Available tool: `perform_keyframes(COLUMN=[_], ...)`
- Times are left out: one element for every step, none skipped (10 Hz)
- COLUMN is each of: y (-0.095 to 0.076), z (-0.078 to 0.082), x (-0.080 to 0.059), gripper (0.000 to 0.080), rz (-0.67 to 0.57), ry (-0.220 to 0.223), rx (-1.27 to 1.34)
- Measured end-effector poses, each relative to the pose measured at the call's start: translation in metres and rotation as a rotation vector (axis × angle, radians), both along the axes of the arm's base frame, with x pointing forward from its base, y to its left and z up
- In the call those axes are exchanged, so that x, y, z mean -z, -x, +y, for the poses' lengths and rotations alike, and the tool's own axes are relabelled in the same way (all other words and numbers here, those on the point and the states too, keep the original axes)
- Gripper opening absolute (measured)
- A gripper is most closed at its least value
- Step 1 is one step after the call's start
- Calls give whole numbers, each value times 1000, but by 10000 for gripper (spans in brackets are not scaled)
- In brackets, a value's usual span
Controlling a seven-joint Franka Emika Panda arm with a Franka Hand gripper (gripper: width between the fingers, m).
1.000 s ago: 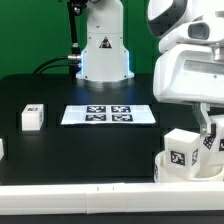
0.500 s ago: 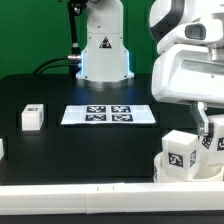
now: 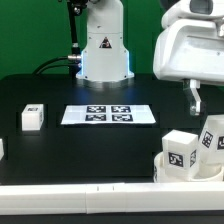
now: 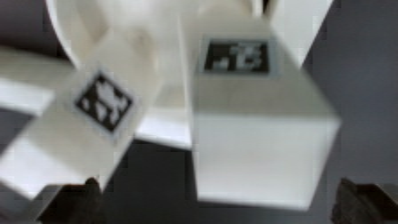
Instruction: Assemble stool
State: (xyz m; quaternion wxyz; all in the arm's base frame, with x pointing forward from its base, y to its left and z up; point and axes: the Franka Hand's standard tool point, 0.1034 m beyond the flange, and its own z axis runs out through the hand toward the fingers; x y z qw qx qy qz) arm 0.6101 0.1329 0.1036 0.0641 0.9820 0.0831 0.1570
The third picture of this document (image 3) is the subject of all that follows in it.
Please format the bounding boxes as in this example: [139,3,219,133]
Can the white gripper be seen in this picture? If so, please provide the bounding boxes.
[153,19,224,116]

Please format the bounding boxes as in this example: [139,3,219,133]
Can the white round stool seat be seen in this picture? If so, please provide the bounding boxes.
[153,152,224,183]

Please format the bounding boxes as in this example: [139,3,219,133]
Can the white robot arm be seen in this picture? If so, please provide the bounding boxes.
[76,0,224,116]

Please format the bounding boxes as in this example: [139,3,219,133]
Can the white sheet with four tags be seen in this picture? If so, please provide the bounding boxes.
[61,105,156,125]

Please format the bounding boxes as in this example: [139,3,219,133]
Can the white block at left edge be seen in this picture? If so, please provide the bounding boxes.
[0,138,4,161]

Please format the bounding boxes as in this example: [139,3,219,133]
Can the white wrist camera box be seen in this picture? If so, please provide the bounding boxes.
[161,0,224,28]

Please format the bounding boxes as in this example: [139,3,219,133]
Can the white front rail wall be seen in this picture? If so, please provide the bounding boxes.
[0,182,224,215]

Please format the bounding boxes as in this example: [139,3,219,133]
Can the black cables at base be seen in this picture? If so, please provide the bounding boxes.
[31,54,83,76]

